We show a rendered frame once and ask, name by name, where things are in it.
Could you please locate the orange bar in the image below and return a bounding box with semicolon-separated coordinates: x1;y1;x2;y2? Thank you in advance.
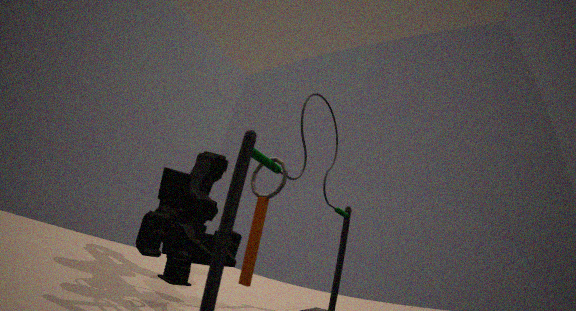
239;158;288;287

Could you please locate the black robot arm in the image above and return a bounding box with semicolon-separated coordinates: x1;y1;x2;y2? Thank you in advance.
155;151;229;286

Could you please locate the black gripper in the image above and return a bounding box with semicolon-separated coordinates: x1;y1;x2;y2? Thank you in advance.
136;210;241;267

